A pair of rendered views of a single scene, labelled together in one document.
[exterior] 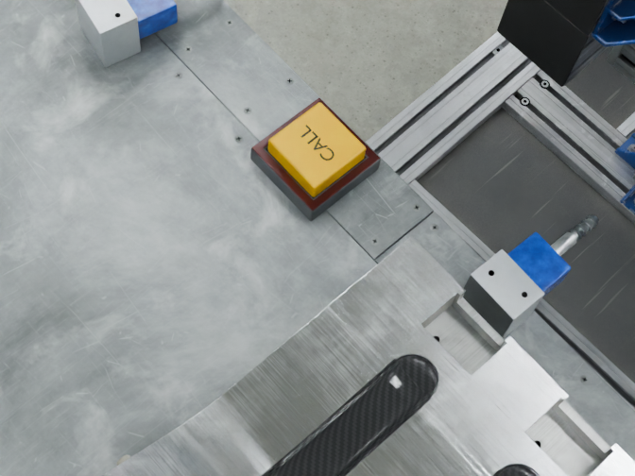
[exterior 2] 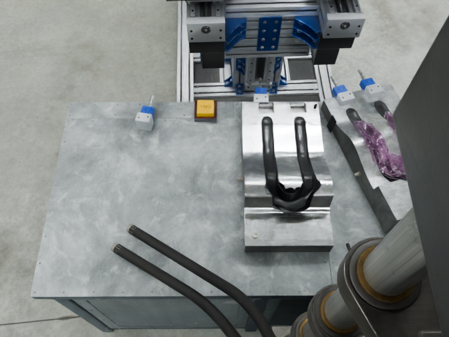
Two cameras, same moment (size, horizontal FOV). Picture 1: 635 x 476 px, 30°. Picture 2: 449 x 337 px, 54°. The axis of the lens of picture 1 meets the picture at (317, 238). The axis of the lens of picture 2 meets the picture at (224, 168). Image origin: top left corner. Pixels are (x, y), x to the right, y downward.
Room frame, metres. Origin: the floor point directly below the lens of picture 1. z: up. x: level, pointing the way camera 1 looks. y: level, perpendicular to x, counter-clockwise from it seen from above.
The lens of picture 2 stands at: (-0.30, 0.55, 2.10)
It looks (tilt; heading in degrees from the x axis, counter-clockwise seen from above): 61 degrees down; 321
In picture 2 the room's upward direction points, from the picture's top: straight up
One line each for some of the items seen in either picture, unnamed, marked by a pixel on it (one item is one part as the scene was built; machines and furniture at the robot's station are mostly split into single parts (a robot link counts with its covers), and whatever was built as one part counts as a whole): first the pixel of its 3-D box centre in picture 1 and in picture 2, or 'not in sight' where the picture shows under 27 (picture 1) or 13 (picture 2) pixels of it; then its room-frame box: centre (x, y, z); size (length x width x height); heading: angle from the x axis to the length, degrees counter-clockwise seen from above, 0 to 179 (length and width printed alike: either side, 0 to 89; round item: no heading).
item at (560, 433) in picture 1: (565, 445); (297, 110); (0.26, -0.21, 0.87); 0.05 x 0.05 x 0.04; 52
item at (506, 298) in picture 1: (540, 263); (260, 91); (0.42, -0.19, 0.83); 0.13 x 0.05 x 0.05; 140
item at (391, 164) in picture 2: not in sight; (392, 140); (-0.03, -0.35, 0.90); 0.26 x 0.18 x 0.08; 159
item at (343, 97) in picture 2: not in sight; (339, 90); (0.24, -0.39, 0.86); 0.13 x 0.05 x 0.05; 159
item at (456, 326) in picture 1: (462, 339); (265, 110); (0.32, -0.12, 0.87); 0.05 x 0.05 x 0.04; 52
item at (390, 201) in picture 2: not in sight; (390, 148); (-0.04, -0.35, 0.86); 0.50 x 0.26 x 0.11; 159
